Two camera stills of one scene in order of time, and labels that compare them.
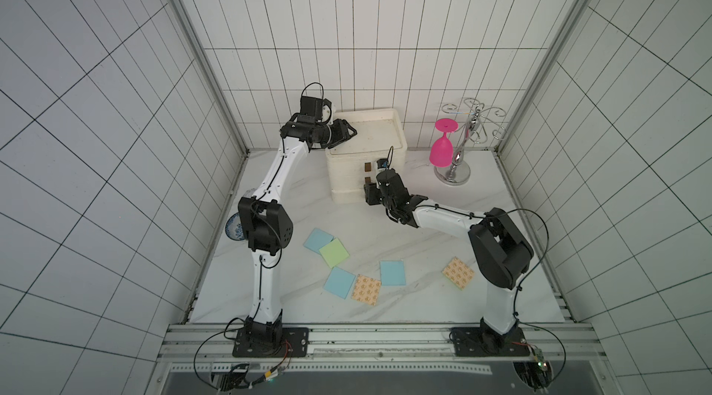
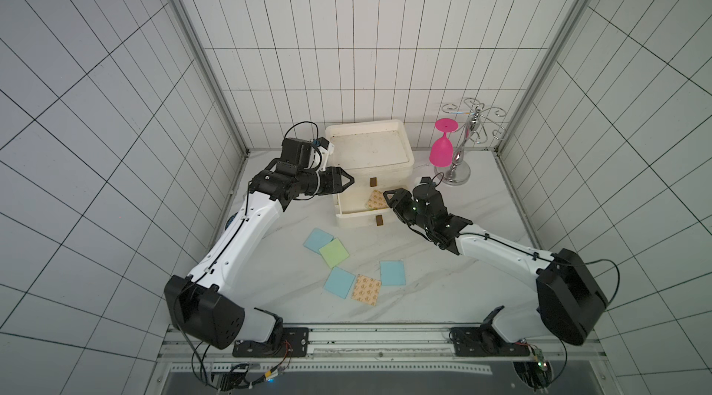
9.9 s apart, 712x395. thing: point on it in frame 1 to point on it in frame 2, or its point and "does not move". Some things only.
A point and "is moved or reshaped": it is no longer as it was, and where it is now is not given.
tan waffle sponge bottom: x=366 y=289 does not move
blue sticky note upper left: x=316 y=239 does not move
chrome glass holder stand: x=478 y=123 does not move
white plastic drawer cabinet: x=351 y=165 is moved or reshaped
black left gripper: x=343 y=133 to x=335 y=181
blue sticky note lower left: x=339 y=283 does not move
